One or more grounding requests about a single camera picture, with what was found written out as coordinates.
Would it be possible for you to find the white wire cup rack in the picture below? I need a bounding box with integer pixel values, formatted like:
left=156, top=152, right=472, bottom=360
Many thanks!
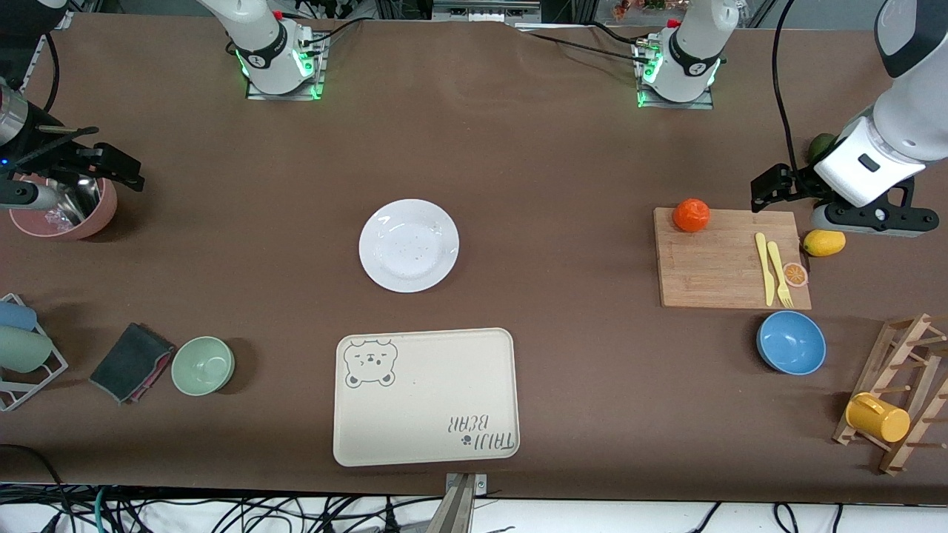
left=0, top=293, right=69, bottom=412

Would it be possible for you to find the yellow plastic knife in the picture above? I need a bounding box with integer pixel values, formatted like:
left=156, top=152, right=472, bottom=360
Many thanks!
left=755, top=232, right=775, bottom=306

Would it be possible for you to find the aluminium profile post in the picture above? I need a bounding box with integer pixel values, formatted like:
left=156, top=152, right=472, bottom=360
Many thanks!
left=426, top=472, right=488, bottom=533

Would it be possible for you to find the orange fruit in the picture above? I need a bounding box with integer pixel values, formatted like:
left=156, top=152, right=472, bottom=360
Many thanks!
left=672, top=198, right=712, bottom=234

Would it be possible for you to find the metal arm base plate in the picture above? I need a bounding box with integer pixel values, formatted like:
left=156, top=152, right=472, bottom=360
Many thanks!
left=244, top=33, right=328, bottom=101
left=635, top=41, right=715, bottom=111

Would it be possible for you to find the grey metal box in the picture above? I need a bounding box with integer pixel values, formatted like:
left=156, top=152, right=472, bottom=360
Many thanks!
left=432, top=0, right=542, bottom=23

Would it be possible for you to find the pale green cup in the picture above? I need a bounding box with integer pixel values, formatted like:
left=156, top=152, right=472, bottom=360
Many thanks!
left=0, top=326, right=54, bottom=374

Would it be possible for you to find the yellow lemon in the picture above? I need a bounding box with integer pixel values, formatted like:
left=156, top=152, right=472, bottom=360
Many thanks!
left=803, top=229, right=847, bottom=258

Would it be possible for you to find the cream tray with bear print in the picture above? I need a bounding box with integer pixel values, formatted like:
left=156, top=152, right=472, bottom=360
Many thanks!
left=333, top=327, right=521, bottom=468

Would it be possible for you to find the dark grey folded cloth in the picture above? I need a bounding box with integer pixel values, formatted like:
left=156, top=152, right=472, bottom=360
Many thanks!
left=89, top=322, right=176, bottom=405

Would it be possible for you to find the pale green bowl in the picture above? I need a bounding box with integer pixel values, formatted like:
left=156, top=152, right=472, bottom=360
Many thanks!
left=171, top=336, right=236, bottom=397

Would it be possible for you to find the yellow plastic fork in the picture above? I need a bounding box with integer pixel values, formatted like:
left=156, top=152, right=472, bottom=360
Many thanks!
left=767, top=241, right=795, bottom=309

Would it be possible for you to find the light blue cup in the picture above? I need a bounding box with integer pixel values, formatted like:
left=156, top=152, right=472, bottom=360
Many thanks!
left=0, top=301, right=38, bottom=332

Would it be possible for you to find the blue bowl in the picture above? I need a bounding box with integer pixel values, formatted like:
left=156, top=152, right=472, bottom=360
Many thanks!
left=756, top=310, right=827, bottom=376

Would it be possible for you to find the wooden mug rack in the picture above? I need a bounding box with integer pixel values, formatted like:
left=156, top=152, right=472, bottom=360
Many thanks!
left=832, top=313, right=948, bottom=476

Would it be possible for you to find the bamboo cutting board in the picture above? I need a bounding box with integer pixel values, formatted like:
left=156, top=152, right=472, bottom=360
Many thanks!
left=652, top=207, right=812, bottom=310

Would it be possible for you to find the white round plate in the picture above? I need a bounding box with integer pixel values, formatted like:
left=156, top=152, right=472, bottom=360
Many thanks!
left=358, top=198, right=460, bottom=294

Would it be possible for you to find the shiny metal object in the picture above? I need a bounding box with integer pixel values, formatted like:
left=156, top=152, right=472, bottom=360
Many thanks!
left=41, top=176, right=103, bottom=227

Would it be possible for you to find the black table cable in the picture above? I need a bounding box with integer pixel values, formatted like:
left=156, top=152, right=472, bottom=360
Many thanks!
left=518, top=24, right=649, bottom=63
left=300, top=16, right=365, bottom=47

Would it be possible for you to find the pink bowl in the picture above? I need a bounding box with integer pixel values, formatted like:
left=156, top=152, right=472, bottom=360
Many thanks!
left=9, top=174, right=118, bottom=241

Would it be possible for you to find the yellow mug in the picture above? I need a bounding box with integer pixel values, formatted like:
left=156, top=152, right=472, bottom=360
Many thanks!
left=845, top=392, right=911, bottom=443

